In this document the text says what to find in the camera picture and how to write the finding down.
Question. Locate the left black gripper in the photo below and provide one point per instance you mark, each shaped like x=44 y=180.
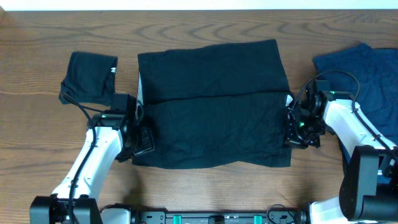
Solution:
x=145 y=140

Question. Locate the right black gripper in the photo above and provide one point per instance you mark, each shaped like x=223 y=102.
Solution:
x=292 y=130

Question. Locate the black shorts garment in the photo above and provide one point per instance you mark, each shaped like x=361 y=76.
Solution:
x=215 y=105

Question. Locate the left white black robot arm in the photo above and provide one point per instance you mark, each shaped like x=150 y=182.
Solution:
x=112 y=135

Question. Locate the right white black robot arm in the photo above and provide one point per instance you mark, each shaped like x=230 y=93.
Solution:
x=368 y=192

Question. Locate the navy blue clothes pile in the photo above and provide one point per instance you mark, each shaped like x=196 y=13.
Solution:
x=370 y=75

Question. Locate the small folded black garment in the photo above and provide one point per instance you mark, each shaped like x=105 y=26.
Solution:
x=90 y=78

